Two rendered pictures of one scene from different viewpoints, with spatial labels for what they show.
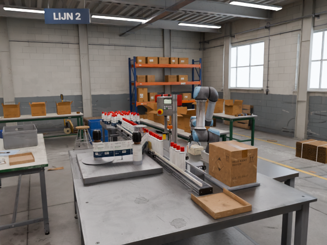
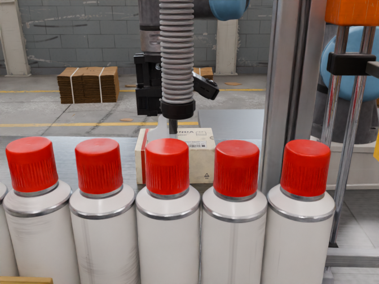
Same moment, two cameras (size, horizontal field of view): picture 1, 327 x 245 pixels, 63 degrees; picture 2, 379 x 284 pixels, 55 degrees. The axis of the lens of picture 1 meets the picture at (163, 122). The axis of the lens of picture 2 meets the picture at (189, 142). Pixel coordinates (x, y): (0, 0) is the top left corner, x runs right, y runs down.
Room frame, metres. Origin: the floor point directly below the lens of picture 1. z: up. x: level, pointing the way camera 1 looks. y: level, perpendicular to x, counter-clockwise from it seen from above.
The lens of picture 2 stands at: (2.60, 0.29, 1.19)
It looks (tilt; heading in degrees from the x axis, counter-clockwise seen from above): 22 degrees down; 294
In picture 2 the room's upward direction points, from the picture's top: straight up
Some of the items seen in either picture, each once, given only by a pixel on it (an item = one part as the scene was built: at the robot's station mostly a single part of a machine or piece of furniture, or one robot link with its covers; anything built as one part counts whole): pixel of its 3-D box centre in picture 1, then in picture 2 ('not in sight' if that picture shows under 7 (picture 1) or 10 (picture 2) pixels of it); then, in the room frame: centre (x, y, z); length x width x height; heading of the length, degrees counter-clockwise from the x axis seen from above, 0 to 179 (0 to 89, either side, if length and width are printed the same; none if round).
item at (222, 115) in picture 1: (215, 126); not in sight; (7.26, -1.43, 0.39); 2.20 x 0.80 x 0.78; 25
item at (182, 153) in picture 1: (182, 159); not in sight; (2.16, -0.15, 0.98); 0.05 x 0.05 x 0.20
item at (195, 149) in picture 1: (195, 149); (176, 154); (2.91, -0.35, 0.87); 0.16 x 0.12 x 0.07; 25
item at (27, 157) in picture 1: (21, 158); not in sight; (2.84, 1.55, 0.82); 0.34 x 0.24 x 0.03; 31
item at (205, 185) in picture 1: (163, 159); not in sight; (2.56, 0.01, 0.86); 1.65 x 0.08 x 0.04; 21
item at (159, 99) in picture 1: (166, 105); not in sight; (2.70, -0.03, 1.38); 0.17 x 0.10 x 0.19; 77
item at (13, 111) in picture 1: (11, 110); not in sight; (6.85, 3.88, 0.97); 0.47 x 0.41 x 0.37; 22
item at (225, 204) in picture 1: (219, 201); not in sight; (1.64, -0.35, 0.85); 0.30 x 0.26 x 0.04; 21
